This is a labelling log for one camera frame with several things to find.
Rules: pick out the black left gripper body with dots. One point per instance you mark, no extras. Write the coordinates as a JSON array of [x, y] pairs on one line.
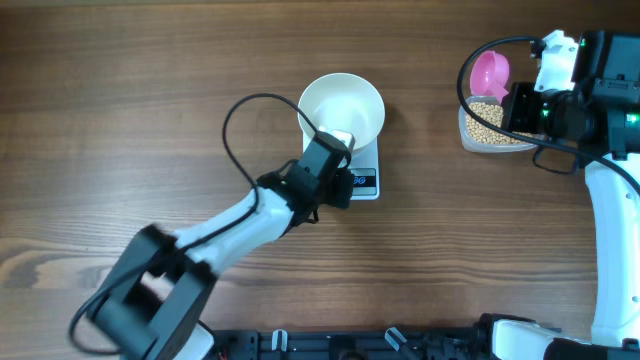
[[336, 193]]

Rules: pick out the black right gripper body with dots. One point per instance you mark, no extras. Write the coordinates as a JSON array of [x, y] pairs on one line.
[[539, 112]]

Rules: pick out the pink plastic scoop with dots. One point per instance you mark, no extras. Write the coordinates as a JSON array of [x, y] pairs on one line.
[[489, 75]]

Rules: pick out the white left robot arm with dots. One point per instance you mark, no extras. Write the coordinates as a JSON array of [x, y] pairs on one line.
[[151, 302]]

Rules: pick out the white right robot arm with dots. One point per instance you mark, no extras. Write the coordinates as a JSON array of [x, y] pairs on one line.
[[587, 92]]

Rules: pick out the white digital kitchen scale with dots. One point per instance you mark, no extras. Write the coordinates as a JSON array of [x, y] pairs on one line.
[[365, 170]]

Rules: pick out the white bowl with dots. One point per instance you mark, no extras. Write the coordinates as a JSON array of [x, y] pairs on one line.
[[345, 102]]

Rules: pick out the pile of soybeans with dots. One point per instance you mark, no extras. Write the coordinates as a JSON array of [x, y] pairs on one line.
[[492, 114]]

